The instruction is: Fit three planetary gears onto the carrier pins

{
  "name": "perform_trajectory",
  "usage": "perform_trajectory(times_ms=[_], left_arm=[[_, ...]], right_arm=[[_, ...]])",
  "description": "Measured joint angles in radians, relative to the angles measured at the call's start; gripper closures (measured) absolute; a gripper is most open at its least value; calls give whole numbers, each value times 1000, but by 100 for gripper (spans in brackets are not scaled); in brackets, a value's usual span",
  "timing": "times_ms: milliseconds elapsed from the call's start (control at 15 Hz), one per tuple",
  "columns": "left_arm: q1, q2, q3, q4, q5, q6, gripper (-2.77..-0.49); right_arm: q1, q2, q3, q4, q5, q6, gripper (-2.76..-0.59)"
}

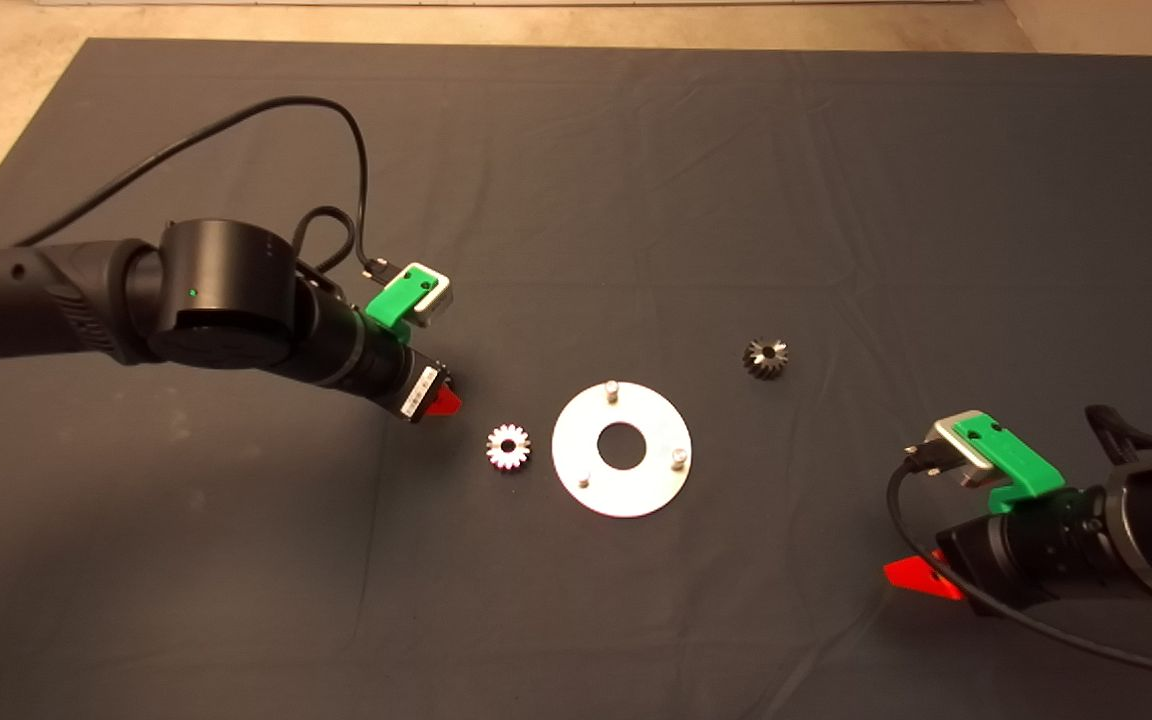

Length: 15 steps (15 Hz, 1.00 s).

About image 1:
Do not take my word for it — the black right camera cable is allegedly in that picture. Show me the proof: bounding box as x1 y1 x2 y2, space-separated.
884 443 1152 687

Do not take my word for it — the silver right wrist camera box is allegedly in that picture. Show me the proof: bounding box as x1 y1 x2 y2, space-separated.
931 412 1007 489

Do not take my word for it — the green left camera mount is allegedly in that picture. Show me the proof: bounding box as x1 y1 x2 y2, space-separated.
363 263 440 347

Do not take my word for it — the braided right arm cable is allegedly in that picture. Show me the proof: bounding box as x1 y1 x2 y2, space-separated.
1084 404 1152 466

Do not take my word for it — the green right camera mount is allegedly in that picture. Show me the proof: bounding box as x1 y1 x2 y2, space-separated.
954 410 1069 516

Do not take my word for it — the thin braided left wrist cable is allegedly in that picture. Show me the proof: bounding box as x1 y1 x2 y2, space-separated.
290 205 358 278

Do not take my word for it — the steel planetary gear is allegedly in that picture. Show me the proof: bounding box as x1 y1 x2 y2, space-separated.
741 338 789 381
485 424 532 471

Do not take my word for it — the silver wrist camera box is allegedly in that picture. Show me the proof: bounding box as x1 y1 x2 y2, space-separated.
399 262 455 329
931 412 1007 489

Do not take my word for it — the round metal carrier plate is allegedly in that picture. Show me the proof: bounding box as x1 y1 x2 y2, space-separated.
550 380 693 519

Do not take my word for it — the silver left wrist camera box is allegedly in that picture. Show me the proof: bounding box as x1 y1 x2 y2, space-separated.
399 262 455 329

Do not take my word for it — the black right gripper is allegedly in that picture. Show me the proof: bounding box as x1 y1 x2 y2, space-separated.
883 485 1124 617

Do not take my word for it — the dark grey table cloth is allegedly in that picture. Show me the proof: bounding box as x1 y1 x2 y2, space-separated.
0 38 1152 720

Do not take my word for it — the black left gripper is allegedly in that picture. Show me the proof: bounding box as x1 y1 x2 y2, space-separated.
341 318 463 424

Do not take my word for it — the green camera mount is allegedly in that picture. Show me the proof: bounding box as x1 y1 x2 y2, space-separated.
363 263 440 347
954 410 1069 516

